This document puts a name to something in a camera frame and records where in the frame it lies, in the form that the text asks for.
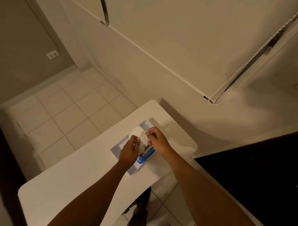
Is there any white wet wipe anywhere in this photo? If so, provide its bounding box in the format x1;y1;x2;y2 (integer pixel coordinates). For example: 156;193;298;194
129;126;151;152

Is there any person's foot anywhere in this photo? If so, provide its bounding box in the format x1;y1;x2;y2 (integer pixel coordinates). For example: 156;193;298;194
123;188;152;226

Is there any white rectangular tray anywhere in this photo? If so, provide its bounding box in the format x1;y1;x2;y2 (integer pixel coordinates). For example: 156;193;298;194
110;119;158;176

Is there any person's left forearm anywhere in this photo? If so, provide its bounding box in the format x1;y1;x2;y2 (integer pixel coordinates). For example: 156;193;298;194
48;160;133;226

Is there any blue wet wipes packet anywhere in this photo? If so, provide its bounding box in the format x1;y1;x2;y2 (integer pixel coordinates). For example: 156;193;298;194
136;144;156;165

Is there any person's left hand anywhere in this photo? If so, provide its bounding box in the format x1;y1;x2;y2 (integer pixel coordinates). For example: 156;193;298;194
118;135;141;166

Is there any person's right forearm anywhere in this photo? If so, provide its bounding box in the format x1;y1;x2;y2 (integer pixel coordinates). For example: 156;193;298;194
161;148;256;226

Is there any black countertop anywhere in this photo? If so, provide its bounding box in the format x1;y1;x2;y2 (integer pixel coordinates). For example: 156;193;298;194
194;132;298;226

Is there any white wall outlet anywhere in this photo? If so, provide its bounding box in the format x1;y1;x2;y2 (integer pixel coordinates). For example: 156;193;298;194
46;50;60;60

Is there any metal window handle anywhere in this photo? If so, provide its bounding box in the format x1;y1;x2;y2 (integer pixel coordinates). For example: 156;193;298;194
101;0;110;26

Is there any person's right hand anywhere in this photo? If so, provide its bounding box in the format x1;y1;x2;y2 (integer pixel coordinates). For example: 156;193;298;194
145;127;173;156

